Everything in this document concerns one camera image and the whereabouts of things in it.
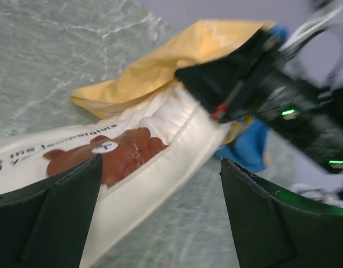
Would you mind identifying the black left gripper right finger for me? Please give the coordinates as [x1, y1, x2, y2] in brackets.
[220, 159, 343, 268]

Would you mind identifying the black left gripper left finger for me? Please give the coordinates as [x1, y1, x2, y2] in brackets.
[0, 155, 103, 267]

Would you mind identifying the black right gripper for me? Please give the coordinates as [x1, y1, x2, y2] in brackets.
[175, 29, 343, 173]

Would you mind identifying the yellow and blue pillowcase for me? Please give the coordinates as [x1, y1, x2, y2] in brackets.
[70, 20, 288, 173]

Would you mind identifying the cream pillow with bear print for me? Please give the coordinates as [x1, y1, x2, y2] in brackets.
[0, 86, 230, 267]

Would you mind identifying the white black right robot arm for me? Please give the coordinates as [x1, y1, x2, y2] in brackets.
[175, 1, 343, 174]

